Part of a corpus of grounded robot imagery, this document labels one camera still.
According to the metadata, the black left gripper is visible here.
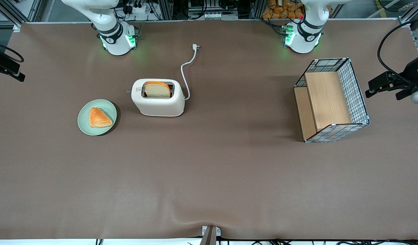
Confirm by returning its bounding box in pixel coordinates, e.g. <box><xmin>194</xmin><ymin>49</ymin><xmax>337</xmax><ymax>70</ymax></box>
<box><xmin>365</xmin><ymin>52</ymin><xmax>418</xmax><ymax>101</ymax></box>

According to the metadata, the white two-slot toaster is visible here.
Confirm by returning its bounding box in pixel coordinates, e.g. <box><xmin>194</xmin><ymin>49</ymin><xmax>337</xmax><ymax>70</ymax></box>
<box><xmin>131</xmin><ymin>79</ymin><xmax>186</xmax><ymax>117</ymax></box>

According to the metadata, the light wooden shelf board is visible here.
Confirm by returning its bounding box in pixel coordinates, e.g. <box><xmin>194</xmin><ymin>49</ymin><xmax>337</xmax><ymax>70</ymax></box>
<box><xmin>294</xmin><ymin>71</ymin><xmax>353</xmax><ymax>142</ymax></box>

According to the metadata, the pale green round plate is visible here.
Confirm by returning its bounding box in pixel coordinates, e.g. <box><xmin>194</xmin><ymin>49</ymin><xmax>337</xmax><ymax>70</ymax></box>
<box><xmin>77</xmin><ymin>99</ymin><xmax>118</xmax><ymax>136</ymax></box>

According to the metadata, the orange triangular pastry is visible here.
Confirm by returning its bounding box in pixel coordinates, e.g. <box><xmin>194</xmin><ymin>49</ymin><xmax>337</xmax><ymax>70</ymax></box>
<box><xmin>89</xmin><ymin>107</ymin><xmax>113</xmax><ymax>128</ymax></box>

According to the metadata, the bag of orange buns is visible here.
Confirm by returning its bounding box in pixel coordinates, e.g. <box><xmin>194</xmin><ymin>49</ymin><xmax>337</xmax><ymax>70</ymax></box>
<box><xmin>261</xmin><ymin>0</ymin><xmax>305</xmax><ymax>20</ymax></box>

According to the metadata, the white power strip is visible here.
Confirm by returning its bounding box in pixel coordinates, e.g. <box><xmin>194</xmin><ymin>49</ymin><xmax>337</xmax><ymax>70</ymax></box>
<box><xmin>122</xmin><ymin>0</ymin><xmax>149</xmax><ymax>15</ymax></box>

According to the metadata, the bread slice with orange crust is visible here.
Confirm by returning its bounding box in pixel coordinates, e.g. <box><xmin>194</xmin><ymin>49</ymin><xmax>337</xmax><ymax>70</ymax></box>
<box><xmin>144</xmin><ymin>81</ymin><xmax>171</xmax><ymax>99</ymax></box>

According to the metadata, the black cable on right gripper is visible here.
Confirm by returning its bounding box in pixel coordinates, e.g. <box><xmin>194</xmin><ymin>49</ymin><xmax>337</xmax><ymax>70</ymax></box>
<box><xmin>0</xmin><ymin>42</ymin><xmax>25</xmax><ymax>63</ymax></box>

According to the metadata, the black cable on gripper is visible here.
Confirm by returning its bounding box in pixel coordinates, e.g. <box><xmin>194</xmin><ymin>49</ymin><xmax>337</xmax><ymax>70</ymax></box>
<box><xmin>0</xmin><ymin>42</ymin><xmax>25</xmax><ymax>63</ymax></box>
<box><xmin>377</xmin><ymin>20</ymin><xmax>418</xmax><ymax>85</ymax></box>

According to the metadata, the black wire basket with liner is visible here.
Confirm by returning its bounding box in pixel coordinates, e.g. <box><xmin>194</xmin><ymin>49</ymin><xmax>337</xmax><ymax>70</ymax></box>
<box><xmin>293</xmin><ymin>58</ymin><xmax>370</xmax><ymax>143</ymax></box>

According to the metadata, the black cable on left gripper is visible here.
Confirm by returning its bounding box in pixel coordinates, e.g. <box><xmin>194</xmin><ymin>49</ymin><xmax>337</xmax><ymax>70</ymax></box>
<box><xmin>377</xmin><ymin>20</ymin><xmax>418</xmax><ymax>85</ymax></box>

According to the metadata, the white toaster power cord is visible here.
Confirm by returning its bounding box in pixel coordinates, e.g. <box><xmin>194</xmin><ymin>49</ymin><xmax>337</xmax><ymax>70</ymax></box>
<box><xmin>180</xmin><ymin>44</ymin><xmax>200</xmax><ymax>101</ymax></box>

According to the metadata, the grey metal camera bracket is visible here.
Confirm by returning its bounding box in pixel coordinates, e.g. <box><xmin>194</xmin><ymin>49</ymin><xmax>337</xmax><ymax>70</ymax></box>
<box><xmin>199</xmin><ymin>225</ymin><xmax>222</xmax><ymax>245</ymax></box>

